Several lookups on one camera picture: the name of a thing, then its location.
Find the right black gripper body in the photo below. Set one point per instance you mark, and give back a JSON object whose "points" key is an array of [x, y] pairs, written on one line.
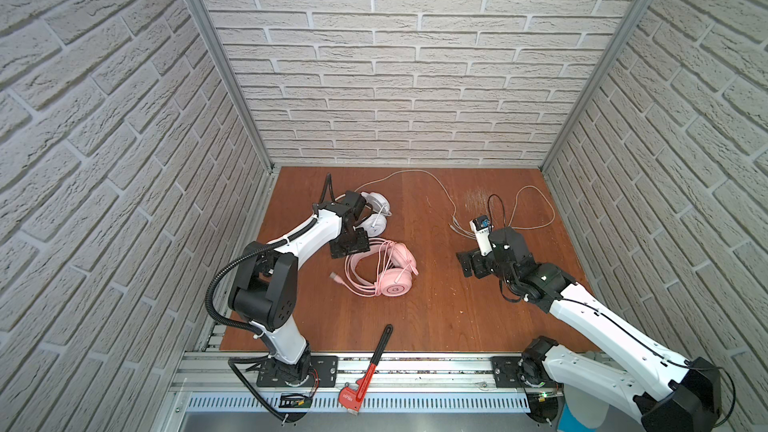
{"points": [[483, 265]]}

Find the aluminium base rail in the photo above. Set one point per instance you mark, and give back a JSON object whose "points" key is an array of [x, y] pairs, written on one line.
{"points": [[402, 383]]}

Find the red black pipe wrench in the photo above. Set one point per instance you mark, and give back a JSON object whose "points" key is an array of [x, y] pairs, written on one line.
{"points": [[352, 396]]}

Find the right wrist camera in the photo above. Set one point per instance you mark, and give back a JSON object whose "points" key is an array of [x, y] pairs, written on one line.
{"points": [[481, 227]]}

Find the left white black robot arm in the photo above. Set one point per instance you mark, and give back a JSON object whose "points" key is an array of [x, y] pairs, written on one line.
{"points": [[265, 289]]}

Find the pink headphones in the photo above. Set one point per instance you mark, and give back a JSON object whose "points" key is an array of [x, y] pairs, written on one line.
{"points": [[396, 268]]}

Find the grey gloved hand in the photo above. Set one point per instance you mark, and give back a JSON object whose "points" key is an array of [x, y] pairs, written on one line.
{"points": [[587, 409]]}

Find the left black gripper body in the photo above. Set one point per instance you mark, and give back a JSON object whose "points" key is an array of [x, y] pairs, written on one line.
{"points": [[353, 243]]}

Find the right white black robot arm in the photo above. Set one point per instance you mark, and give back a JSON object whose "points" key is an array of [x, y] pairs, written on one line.
{"points": [[654, 385]]}

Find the white headphones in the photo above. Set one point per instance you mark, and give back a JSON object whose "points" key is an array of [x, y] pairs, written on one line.
{"points": [[375, 223]]}

